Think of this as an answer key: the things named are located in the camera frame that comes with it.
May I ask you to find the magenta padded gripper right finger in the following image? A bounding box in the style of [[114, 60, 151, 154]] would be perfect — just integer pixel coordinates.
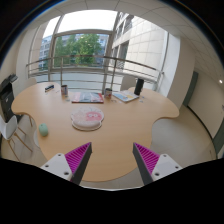
[[133, 143, 182, 185]]

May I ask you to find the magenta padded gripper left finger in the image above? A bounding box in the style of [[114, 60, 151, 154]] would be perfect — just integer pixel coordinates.
[[41, 142, 92, 185]]

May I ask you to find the mint green computer mouse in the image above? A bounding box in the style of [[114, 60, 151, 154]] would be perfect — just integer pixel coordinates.
[[39, 123, 48, 137]]

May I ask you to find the round pink mouse pad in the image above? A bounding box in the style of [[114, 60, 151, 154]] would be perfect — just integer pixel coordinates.
[[71, 106, 104, 131]]

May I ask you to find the white chair with wooden legs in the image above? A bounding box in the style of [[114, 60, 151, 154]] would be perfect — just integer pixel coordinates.
[[0, 115, 32, 159]]

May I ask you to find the red magazine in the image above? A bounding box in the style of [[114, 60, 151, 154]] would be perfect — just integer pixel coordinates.
[[72, 92, 104, 103]]

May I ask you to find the left patterned mug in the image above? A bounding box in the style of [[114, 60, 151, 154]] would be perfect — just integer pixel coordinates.
[[61, 85, 68, 96]]

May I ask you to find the patterned mug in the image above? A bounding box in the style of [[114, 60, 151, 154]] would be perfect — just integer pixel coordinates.
[[104, 88, 112, 99], [61, 85, 68, 96]]

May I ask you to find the light blue open magazine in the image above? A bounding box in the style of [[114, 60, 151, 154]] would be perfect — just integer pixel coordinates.
[[113, 90, 138, 102]]

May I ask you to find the small black box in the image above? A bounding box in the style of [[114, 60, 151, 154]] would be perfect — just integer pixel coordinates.
[[45, 85, 54, 92]]

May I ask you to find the right patterned mug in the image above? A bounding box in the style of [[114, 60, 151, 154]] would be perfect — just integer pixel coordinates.
[[104, 88, 112, 99]]

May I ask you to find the black cylindrical speaker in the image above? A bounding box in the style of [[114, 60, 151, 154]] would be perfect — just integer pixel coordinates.
[[134, 78, 144, 96]]

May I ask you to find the dark green door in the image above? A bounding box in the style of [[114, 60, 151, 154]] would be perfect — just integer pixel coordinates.
[[183, 71, 198, 107]]

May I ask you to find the metal window railing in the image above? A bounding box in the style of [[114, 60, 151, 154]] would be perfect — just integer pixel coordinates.
[[26, 55, 163, 91]]

